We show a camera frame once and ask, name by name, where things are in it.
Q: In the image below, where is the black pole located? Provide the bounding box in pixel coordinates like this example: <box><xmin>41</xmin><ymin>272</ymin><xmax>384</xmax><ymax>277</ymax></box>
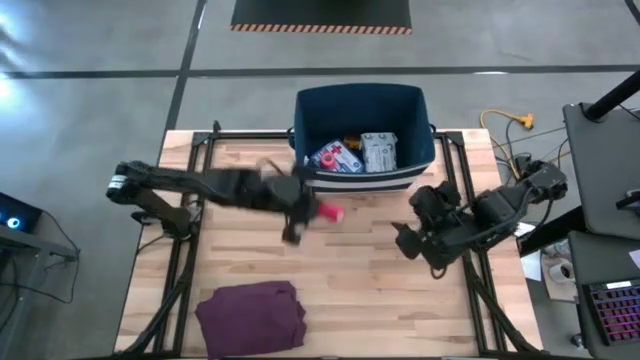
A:
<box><xmin>583</xmin><ymin>69</ymin><xmax>640</xmax><ymax>123</ymax></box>

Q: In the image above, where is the white tape roll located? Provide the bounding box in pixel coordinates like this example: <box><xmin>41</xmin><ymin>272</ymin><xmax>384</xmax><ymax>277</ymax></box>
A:
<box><xmin>548</xmin><ymin>262</ymin><xmax>576</xmax><ymax>285</ymax></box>

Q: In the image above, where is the cardboard box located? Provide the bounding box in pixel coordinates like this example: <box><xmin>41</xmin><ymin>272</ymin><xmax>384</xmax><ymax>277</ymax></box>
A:
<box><xmin>539</xmin><ymin>239</ymin><xmax>577</xmax><ymax>303</ymax></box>

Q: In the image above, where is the grey side table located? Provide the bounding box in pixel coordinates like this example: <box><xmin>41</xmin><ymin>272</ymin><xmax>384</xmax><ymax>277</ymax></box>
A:
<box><xmin>0</xmin><ymin>224</ymin><xmax>81</xmax><ymax>360</ymax></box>

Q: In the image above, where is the white printed supply package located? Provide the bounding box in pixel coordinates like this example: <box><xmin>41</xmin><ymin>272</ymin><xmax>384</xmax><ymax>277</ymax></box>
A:
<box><xmin>359</xmin><ymin>131</ymin><xmax>399</xmax><ymax>174</ymax></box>

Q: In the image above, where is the purple folded cloth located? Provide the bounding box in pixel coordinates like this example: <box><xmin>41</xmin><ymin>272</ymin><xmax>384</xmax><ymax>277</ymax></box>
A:
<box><xmin>194</xmin><ymin>279</ymin><xmax>308</xmax><ymax>360</ymax></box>

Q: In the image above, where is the blue translucent plastic case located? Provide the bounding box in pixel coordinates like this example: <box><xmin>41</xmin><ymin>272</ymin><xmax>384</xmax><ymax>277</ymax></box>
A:
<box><xmin>307</xmin><ymin>139</ymin><xmax>365</xmax><ymax>175</ymax></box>

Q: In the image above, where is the backlit keyboard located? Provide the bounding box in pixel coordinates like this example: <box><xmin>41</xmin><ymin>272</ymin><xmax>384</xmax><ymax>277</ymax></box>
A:
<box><xmin>588</xmin><ymin>282</ymin><xmax>640</xmax><ymax>349</ymax></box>

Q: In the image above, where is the black computer with blue light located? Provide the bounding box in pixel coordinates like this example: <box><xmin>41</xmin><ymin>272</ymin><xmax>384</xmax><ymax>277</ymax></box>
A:
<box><xmin>0</xmin><ymin>192</ymin><xmax>44</xmax><ymax>234</ymax></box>

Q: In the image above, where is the grey desk with keyboard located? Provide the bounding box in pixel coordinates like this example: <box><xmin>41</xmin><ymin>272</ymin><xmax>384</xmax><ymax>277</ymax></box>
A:
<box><xmin>567</xmin><ymin>229</ymin><xmax>640</xmax><ymax>360</ymax></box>

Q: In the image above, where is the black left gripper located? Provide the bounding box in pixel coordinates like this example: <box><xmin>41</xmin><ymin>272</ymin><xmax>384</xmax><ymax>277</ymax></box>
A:
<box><xmin>249</xmin><ymin>169</ymin><xmax>324</xmax><ymax>247</ymax></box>

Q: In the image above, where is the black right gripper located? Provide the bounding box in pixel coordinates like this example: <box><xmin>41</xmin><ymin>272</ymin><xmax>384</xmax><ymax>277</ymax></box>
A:
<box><xmin>391</xmin><ymin>182</ymin><xmax>477</xmax><ymax>271</ymax></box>

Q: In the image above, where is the black hazard-striped floor mat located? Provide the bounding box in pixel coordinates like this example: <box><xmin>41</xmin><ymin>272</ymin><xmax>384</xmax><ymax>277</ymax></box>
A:
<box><xmin>229</xmin><ymin>0</ymin><xmax>414</xmax><ymax>36</ymax></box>

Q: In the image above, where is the yellow extension cable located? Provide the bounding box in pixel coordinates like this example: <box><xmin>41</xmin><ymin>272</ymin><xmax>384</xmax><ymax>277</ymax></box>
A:
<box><xmin>479</xmin><ymin>108</ymin><xmax>536</xmax><ymax>181</ymax></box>

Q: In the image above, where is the navy white striped fabric basket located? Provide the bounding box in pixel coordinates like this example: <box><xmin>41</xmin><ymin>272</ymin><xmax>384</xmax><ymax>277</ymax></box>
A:
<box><xmin>287</xmin><ymin>82</ymin><xmax>437</xmax><ymax>195</ymax></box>

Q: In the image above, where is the black metal table frame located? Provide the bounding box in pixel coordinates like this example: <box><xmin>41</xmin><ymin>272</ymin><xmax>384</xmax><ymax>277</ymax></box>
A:
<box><xmin>115</xmin><ymin>119</ymin><xmax>544</xmax><ymax>359</ymax></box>

